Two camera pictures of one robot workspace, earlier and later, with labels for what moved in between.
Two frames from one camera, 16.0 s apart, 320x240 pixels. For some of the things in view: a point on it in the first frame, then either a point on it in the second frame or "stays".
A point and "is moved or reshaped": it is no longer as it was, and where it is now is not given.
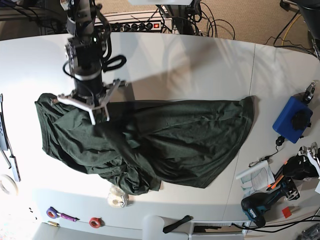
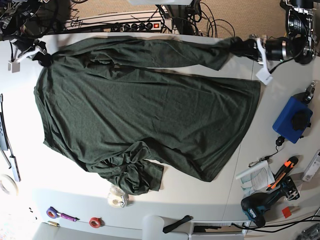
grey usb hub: x=17 y=176 stays
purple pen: x=67 y=217 stays
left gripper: x=88 y=89 to x=23 y=44
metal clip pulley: x=309 y=92 stays
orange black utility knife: x=277 y=179 stays
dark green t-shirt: x=150 y=145 is moved or reshaped
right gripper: x=298 y=167 to x=276 y=49
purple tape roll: x=52 y=213 stays
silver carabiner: x=251 y=164 stays
